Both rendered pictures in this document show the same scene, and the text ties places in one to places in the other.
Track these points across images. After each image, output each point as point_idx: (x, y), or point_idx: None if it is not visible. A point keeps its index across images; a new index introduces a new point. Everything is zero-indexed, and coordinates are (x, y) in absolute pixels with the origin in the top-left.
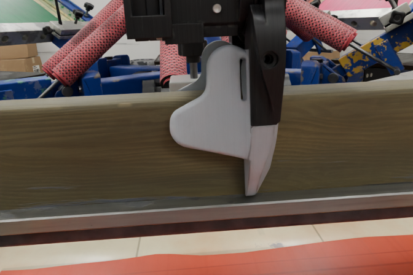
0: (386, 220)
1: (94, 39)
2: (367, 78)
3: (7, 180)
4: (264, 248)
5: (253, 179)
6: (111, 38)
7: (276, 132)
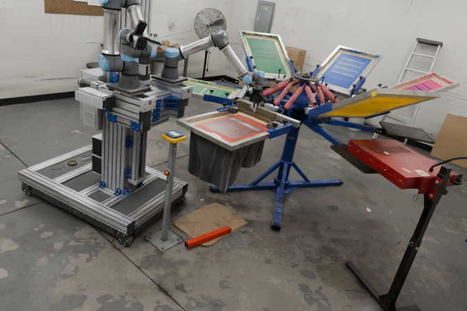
0: None
1: (271, 90)
2: (377, 132)
3: (241, 105)
4: (258, 121)
5: (253, 111)
6: (274, 91)
7: (254, 108)
